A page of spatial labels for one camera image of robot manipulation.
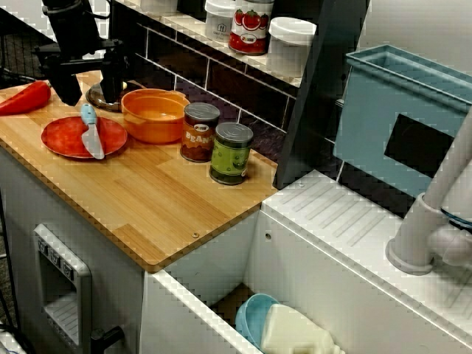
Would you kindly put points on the green peas can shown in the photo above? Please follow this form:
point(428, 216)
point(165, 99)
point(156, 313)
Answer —
point(230, 158)

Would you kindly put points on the brown lid with yellow knob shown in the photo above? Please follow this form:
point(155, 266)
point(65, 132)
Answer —
point(94, 99)

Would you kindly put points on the light blue bowl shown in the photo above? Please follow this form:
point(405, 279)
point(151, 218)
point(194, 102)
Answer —
point(247, 321)

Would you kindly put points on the white toy sink basin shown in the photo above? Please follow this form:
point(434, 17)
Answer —
point(332, 287)

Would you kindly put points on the white toy kitchen cabinet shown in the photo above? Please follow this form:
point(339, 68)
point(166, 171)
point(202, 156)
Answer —
point(22, 221)

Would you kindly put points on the light blue plastic bin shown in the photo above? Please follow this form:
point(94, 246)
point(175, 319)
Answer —
point(368, 110)

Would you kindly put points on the grey dispenser panel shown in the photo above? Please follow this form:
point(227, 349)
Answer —
point(83, 295)

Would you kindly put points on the red tomato can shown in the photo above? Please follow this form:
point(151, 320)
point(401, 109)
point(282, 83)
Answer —
point(250, 33)

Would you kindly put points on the orange toy pot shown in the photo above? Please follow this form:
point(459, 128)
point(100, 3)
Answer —
point(155, 125)

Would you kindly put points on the cream plastic bottle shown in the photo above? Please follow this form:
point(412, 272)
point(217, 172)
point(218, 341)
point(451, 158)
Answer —
point(291, 332)

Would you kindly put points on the brown beans can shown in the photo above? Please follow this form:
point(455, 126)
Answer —
point(199, 136)

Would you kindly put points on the red toy chili pepper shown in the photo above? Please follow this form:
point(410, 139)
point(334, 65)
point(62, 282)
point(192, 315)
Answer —
point(26, 97)

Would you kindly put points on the cream wall shelf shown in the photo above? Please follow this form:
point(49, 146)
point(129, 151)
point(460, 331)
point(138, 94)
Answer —
point(258, 62)

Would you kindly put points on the small white lidded jar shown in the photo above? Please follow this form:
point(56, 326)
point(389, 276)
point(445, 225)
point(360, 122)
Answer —
point(217, 26)

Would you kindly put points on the medium white lidded jar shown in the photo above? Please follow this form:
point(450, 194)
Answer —
point(289, 48)

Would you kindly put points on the dark tiled backsplash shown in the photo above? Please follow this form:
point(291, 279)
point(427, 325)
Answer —
point(228, 85)

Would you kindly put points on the grey toy faucet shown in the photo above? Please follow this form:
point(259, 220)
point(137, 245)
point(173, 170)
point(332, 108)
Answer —
point(416, 236)

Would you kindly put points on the red round plate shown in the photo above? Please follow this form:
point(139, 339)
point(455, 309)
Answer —
point(62, 138)

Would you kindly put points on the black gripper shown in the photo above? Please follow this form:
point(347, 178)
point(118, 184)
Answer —
point(73, 37)

